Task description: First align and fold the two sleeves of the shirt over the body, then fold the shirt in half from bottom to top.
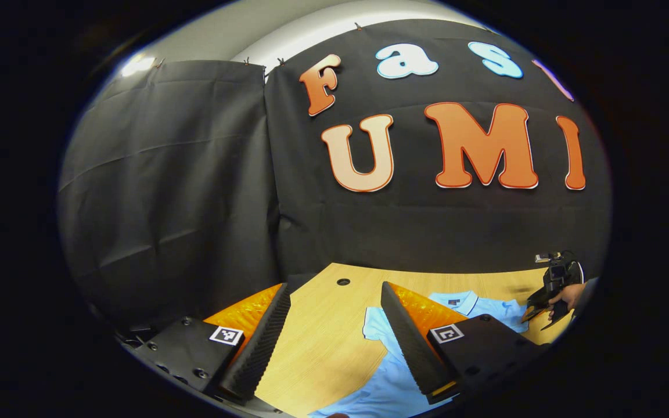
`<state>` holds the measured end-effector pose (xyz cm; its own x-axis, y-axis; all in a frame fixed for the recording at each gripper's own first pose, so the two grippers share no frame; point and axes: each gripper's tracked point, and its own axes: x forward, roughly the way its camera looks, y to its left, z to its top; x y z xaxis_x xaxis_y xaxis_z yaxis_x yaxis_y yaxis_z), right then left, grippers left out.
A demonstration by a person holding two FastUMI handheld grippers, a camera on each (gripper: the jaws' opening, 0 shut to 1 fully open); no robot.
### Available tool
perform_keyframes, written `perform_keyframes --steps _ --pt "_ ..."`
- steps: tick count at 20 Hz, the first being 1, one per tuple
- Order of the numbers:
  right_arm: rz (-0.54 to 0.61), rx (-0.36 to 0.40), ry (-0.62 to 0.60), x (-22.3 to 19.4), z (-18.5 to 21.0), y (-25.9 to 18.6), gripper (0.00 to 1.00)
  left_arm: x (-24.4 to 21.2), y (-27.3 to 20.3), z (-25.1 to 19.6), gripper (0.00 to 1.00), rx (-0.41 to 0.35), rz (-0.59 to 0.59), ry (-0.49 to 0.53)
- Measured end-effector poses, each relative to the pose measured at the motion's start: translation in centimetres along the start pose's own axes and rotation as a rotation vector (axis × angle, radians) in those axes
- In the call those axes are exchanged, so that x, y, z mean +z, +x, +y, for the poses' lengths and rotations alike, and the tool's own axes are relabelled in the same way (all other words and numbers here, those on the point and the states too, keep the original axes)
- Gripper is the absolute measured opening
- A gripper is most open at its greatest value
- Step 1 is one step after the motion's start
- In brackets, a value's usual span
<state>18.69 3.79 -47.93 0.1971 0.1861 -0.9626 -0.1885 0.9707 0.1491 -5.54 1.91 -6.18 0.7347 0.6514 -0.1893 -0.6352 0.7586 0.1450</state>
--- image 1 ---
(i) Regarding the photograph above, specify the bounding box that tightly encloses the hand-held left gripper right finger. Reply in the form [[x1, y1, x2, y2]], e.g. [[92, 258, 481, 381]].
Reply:
[[380, 282, 550, 406]]

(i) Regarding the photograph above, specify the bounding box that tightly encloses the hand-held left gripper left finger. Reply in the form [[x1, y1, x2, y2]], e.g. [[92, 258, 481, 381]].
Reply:
[[131, 283, 292, 406]]

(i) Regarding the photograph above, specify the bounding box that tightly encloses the light blue T-shirt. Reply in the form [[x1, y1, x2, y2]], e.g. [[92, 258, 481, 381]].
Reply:
[[308, 290, 530, 418]]

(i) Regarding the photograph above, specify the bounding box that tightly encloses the black backdrop cloth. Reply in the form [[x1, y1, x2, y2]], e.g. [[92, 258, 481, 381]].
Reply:
[[265, 19, 613, 291]]

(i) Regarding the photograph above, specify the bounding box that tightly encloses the plain black curtain cloth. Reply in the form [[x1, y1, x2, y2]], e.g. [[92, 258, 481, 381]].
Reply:
[[57, 59, 280, 326]]

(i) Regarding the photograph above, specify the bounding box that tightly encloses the white ceiling light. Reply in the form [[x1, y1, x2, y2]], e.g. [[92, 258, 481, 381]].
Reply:
[[120, 53, 158, 79]]

